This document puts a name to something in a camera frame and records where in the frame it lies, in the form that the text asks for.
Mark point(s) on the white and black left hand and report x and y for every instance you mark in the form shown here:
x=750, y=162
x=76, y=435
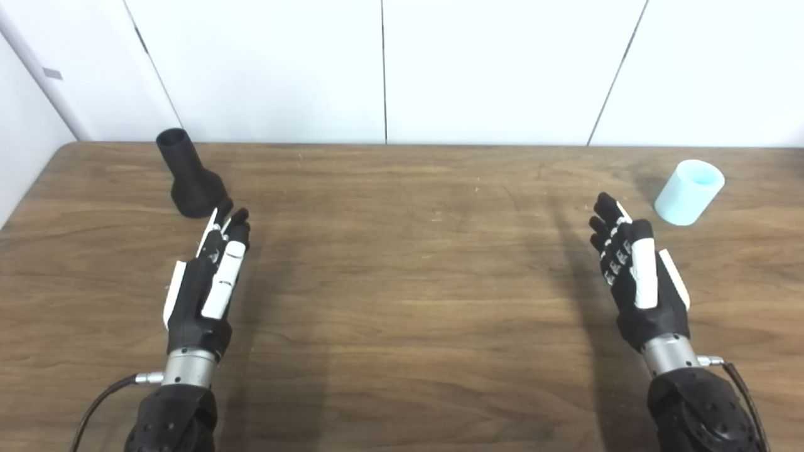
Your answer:
x=191, y=301

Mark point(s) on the white and black right hand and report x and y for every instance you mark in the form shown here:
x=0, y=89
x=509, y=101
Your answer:
x=653, y=314

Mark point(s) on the light blue cylinder cup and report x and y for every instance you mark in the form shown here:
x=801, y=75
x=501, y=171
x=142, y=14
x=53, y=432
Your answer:
x=681, y=201

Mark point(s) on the black nozzle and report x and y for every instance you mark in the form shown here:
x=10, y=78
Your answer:
x=188, y=182

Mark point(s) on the small gray wall label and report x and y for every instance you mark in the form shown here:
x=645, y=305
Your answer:
x=53, y=73

